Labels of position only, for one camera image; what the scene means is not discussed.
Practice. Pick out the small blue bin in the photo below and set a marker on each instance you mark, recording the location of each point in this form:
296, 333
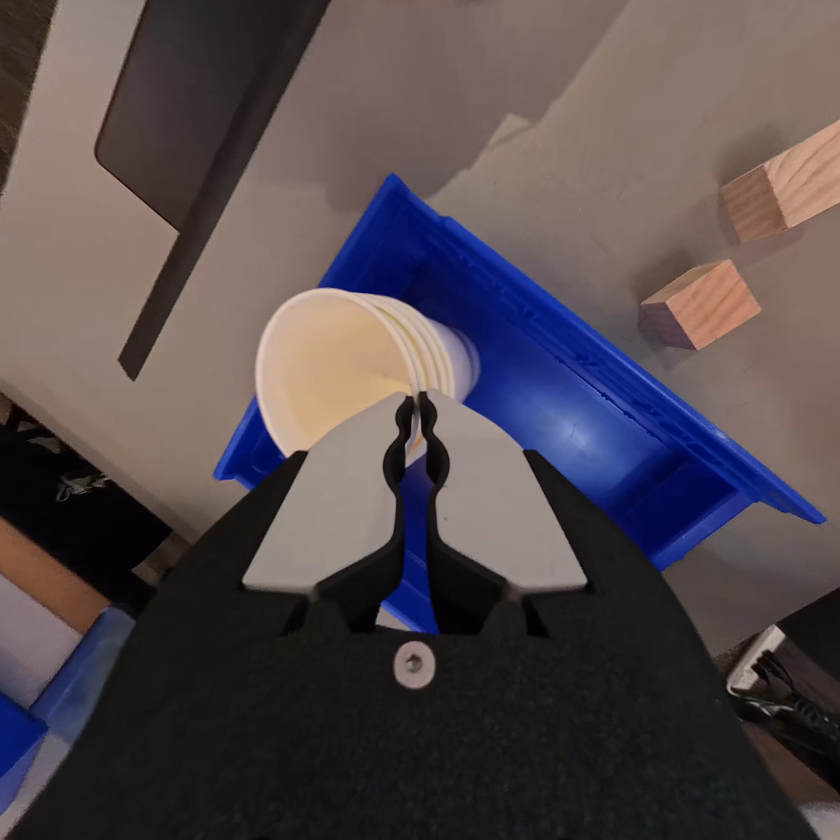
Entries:
16, 741

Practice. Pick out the black bag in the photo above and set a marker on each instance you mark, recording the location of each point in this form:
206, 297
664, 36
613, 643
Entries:
72, 485

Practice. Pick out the dark flat panel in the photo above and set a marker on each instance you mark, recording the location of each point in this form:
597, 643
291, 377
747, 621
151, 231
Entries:
177, 111

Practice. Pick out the stack of white paper cups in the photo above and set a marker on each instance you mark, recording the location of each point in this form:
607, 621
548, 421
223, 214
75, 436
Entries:
321, 367

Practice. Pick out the blue plastic bin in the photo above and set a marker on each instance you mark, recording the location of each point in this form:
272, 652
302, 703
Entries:
558, 420

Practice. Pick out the brown cardboard box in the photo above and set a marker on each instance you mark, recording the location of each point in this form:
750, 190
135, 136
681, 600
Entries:
46, 571

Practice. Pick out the wooden cube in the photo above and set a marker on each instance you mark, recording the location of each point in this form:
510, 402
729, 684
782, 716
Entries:
781, 187
702, 302

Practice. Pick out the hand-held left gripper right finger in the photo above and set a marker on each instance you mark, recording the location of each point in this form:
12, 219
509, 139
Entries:
505, 518

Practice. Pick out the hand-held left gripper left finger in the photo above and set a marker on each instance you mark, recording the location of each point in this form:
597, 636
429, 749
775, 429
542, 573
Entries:
328, 512

